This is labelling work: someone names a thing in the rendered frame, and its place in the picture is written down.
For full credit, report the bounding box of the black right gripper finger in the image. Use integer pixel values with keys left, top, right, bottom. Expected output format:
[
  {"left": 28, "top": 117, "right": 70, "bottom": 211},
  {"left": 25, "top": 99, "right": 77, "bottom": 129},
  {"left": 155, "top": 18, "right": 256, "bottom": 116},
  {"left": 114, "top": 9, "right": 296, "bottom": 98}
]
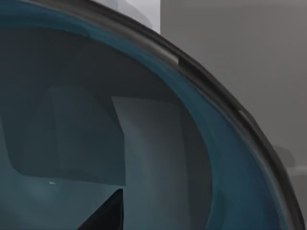
[{"left": 77, "top": 188, "right": 124, "bottom": 230}]

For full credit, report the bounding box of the dark blue bowl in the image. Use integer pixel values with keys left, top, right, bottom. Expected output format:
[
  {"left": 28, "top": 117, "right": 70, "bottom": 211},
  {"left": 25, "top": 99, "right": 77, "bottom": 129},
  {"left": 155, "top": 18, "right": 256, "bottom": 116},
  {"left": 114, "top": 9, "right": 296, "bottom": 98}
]
[{"left": 0, "top": 0, "right": 306, "bottom": 230}]

